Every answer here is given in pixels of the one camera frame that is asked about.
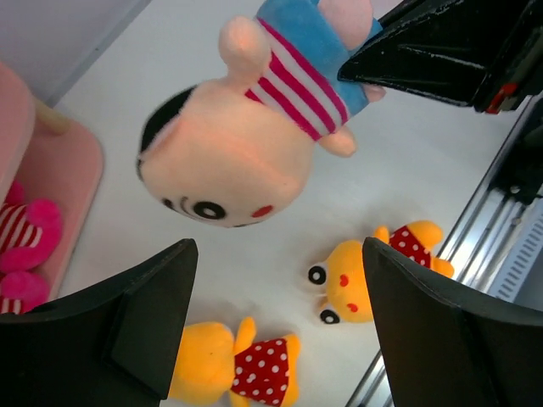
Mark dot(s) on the pink owl plush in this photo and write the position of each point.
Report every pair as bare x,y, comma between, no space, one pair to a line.
30,230
22,291

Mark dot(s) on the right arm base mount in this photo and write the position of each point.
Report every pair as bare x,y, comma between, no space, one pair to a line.
520,174

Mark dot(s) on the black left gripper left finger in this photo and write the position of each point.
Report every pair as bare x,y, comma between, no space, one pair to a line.
111,344

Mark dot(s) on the yellow bear polka dot dress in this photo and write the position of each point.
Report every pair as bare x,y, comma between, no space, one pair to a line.
212,360

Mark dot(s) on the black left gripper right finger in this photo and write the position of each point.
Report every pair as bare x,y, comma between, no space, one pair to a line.
446,344

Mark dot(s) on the peach doll striped shirt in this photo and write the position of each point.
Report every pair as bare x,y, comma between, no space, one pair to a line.
235,150

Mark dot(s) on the yellow frog plush polka dress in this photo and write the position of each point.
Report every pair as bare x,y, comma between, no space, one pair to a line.
342,274

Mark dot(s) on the aluminium rail frame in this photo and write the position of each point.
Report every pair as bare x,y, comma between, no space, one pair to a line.
479,241

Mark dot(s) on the pink three tier shelf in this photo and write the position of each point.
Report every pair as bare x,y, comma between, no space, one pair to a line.
52,157

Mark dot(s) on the white slotted cable duct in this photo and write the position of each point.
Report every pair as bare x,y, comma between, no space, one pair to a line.
521,259

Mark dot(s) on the pink owl plush left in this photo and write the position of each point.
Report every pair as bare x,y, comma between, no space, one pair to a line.
30,230

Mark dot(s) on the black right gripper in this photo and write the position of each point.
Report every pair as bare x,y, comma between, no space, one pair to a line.
485,54

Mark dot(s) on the pink owl plush right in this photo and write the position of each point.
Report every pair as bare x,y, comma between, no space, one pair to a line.
22,291

